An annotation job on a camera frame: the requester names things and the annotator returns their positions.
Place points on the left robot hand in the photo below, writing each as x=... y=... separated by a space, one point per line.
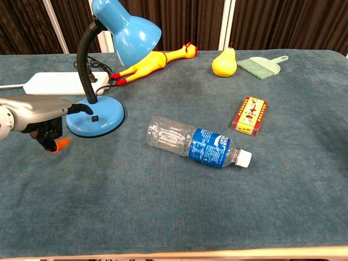
x=40 y=107

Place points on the blue desk lamp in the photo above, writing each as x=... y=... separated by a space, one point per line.
x=127 y=32

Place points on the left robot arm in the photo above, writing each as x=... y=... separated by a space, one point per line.
x=3 y=122

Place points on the white power strip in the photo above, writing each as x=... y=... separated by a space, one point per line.
x=63 y=83

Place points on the yellow rubber chicken toy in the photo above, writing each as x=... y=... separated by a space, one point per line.
x=152 y=63

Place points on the blue table cloth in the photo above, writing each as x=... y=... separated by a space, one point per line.
x=174 y=176

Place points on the clear plastic water bottle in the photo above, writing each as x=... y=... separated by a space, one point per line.
x=195 y=142

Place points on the yellow pear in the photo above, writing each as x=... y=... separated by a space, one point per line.
x=225 y=63

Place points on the red yellow card box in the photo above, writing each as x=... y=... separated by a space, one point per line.
x=250 y=115

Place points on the green mini brush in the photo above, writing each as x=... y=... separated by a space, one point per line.
x=251 y=69

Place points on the dark brown curtain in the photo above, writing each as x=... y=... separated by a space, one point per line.
x=285 y=24

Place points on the white partition frame post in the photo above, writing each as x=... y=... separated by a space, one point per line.
x=55 y=25
x=227 y=24
x=106 y=40

